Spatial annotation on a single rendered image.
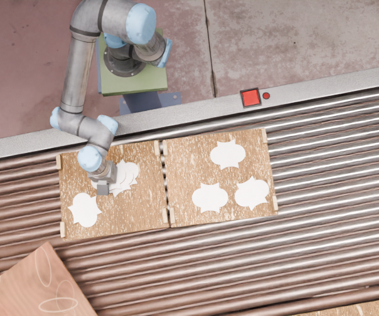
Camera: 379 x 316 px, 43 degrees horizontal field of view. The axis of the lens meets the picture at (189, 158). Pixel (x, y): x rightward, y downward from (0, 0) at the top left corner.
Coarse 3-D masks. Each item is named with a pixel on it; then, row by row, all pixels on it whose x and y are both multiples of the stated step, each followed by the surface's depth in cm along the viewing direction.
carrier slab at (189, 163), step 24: (168, 144) 193; (192, 144) 193; (216, 144) 192; (240, 144) 192; (264, 144) 191; (168, 168) 191; (192, 168) 190; (216, 168) 190; (240, 168) 189; (264, 168) 189; (168, 192) 188; (192, 192) 188; (192, 216) 185; (216, 216) 185; (240, 216) 184; (264, 216) 185
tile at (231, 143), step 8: (224, 144) 191; (232, 144) 191; (216, 152) 190; (224, 152) 190; (232, 152) 190; (240, 152) 190; (216, 160) 189; (224, 160) 189; (232, 160) 189; (240, 160) 189; (224, 168) 189
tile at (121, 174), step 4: (120, 168) 188; (120, 172) 188; (124, 172) 188; (120, 176) 187; (124, 176) 187; (116, 180) 187; (120, 180) 187; (124, 180) 188; (92, 184) 187; (96, 184) 187; (112, 184) 187; (116, 184) 187; (96, 188) 187; (112, 188) 186; (116, 188) 186; (120, 188) 186
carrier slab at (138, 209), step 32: (64, 160) 194; (128, 160) 192; (160, 160) 192; (64, 192) 190; (96, 192) 189; (128, 192) 189; (160, 192) 188; (96, 224) 186; (128, 224) 186; (160, 224) 185
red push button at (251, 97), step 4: (244, 92) 198; (248, 92) 198; (252, 92) 198; (256, 92) 198; (244, 96) 197; (248, 96) 197; (252, 96) 197; (256, 96) 197; (244, 100) 197; (248, 100) 197; (252, 100) 197; (256, 100) 197; (248, 104) 196; (252, 104) 197
